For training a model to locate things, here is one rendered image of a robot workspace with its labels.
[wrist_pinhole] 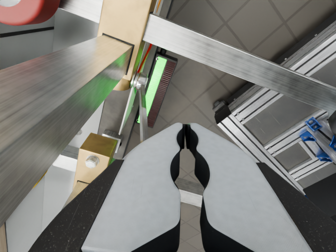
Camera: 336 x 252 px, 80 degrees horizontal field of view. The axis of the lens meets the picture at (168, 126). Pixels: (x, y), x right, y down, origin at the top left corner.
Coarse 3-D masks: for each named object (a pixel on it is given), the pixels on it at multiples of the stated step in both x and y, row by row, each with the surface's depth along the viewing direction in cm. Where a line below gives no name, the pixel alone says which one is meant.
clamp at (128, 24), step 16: (112, 0) 21; (128, 0) 21; (144, 0) 21; (112, 16) 22; (128, 16) 22; (144, 16) 22; (112, 32) 23; (128, 32) 23; (128, 64) 25; (128, 80) 27
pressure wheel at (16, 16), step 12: (0, 0) 19; (12, 0) 19; (24, 0) 19; (36, 0) 18; (48, 0) 19; (0, 12) 19; (12, 12) 19; (24, 12) 19; (36, 12) 19; (48, 12) 21; (12, 24) 20; (24, 24) 20
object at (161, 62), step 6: (162, 60) 41; (156, 66) 41; (162, 66) 41; (156, 72) 42; (156, 78) 43; (150, 84) 43; (156, 84) 43; (150, 90) 44; (150, 96) 45; (150, 102) 45
